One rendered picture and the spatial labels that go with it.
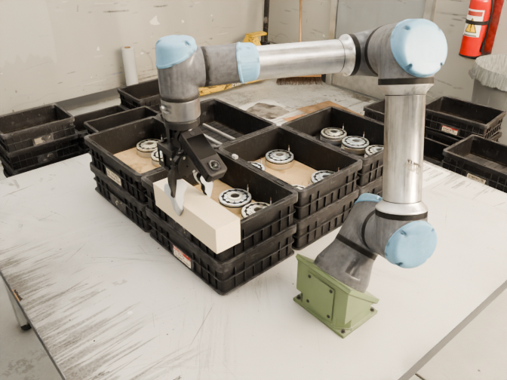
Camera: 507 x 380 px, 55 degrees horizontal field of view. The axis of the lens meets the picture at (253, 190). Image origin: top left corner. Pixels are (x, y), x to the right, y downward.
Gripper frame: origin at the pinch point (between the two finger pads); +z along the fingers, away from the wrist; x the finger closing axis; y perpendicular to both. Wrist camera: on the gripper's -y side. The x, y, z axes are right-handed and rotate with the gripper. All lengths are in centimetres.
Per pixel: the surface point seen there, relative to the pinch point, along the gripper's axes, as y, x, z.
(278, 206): 6.6, -31.1, 16.6
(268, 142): 46, -63, 21
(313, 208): 8, -48, 25
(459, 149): 27, -177, 54
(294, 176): 27, -58, 26
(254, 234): 7.6, -23.3, 23.0
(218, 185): 40, -34, 26
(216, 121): 85, -67, 26
